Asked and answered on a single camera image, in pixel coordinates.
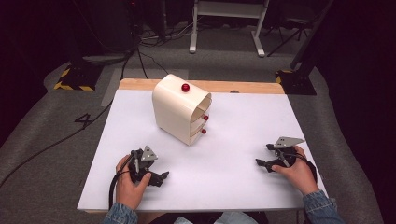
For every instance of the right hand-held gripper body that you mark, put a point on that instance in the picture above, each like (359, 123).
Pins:
(285, 155)

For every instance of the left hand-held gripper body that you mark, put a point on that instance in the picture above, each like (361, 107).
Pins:
(137, 166)

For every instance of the person's right hand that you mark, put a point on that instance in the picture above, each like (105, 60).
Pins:
(300, 175)

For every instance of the person's left hand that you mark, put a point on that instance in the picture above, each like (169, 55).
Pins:
(129, 193)

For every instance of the white table mat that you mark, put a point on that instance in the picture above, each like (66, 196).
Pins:
(233, 177)

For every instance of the cream drawer with red knob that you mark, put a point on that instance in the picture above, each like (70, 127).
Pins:
(200, 117)
(198, 131)

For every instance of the cream drawer cabinet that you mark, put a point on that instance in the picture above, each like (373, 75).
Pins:
(172, 109)

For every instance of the black stand base striped tape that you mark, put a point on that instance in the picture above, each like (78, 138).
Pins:
(299, 83)
(80, 77)

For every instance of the black tripod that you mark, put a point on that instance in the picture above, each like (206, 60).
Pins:
(282, 43)

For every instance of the black slanted stand pole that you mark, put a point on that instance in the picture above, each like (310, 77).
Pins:
(311, 37)

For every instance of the white desk frame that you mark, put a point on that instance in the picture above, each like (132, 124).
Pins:
(229, 8)

